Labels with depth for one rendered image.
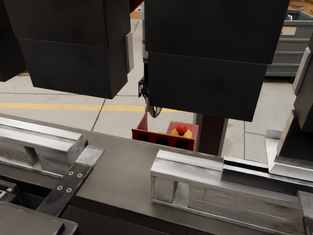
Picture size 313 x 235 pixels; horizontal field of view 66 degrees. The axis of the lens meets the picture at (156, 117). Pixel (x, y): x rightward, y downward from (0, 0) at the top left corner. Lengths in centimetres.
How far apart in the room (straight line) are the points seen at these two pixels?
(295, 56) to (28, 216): 300
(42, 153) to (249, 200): 42
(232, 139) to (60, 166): 172
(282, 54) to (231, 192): 268
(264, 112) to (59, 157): 46
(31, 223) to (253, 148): 37
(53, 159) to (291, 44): 279
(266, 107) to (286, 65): 252
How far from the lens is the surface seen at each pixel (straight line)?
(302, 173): 44
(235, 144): 207
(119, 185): 56
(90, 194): 56
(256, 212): 49
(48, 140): 56
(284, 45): 304
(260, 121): 56
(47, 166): 60
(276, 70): 312
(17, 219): 36
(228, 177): 44
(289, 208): 47
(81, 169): 42
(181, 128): 81
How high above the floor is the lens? 130
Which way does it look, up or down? 35 degrees down
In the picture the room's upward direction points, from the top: straight up
